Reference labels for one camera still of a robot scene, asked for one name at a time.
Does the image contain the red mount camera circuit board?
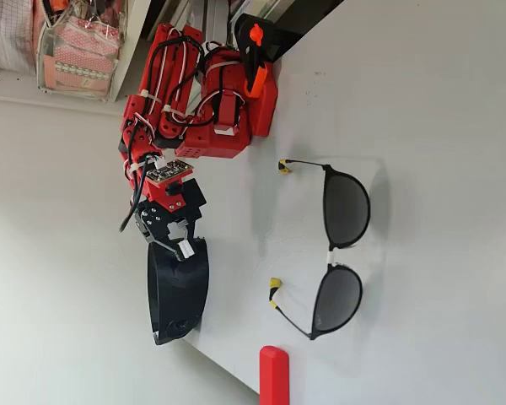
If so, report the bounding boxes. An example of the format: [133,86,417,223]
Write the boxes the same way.
[145,159,195,211]

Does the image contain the white checked cloth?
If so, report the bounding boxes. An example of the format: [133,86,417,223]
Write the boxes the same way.
[0,0,37,75]

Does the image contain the black sunglasses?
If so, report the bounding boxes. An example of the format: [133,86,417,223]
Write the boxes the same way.
[266,158,371,342]

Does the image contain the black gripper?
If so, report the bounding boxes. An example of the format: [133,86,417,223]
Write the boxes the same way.
[135,178,207,261]

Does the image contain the clear bag with pink boxes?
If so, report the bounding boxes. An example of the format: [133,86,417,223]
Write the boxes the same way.
[35,0,130,102]

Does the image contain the black orange table clamp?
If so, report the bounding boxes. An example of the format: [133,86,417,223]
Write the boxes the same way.
[234,13,304,98]

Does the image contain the red robot arm base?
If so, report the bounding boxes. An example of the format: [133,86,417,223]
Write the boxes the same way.
[200,44,278,138]

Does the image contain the white shelf unit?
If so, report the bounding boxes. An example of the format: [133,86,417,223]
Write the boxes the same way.
[0,0,288,115]

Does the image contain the black camera cable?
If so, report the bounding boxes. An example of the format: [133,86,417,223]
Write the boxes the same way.
[118,35,206,233]

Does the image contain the red rectangular block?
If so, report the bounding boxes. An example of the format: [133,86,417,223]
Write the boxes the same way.
[259,344,291,405]

